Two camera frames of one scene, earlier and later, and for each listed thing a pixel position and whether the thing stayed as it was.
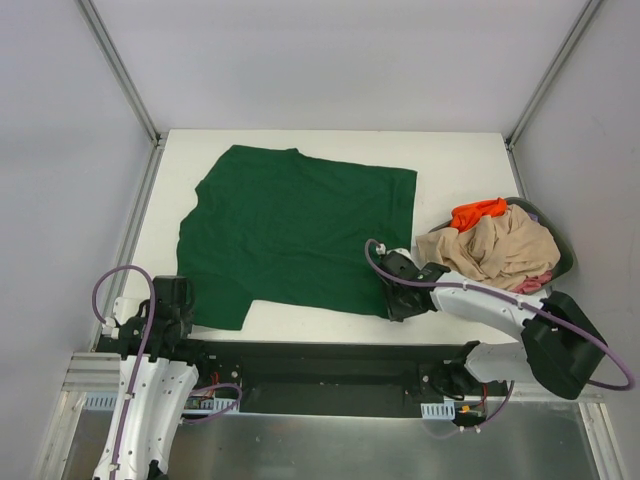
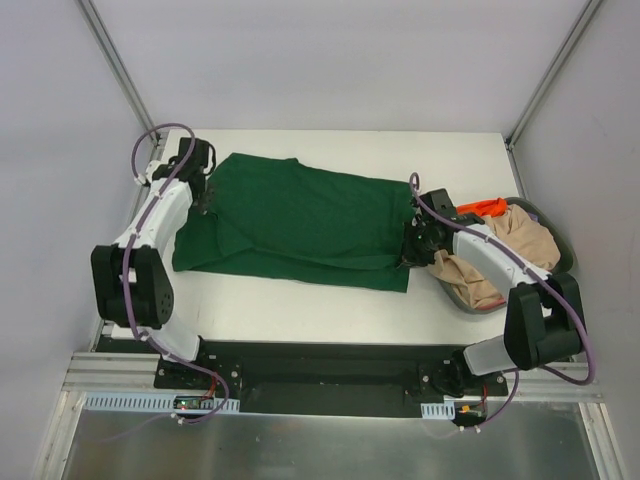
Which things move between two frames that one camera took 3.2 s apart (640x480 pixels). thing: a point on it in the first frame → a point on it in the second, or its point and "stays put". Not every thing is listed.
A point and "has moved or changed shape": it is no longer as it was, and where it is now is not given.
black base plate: [320, 377] stays put
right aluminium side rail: [518, 171] stays put
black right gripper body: [400, 302] → [413, 243]
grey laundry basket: [566, 253] stays put
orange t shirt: [465, 215] stays put
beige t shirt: [497, 250] stays put
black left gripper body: [175, 322] → [203, 191]
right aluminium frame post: [583, 18] stays put
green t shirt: [272, 224] has moved or changed shape
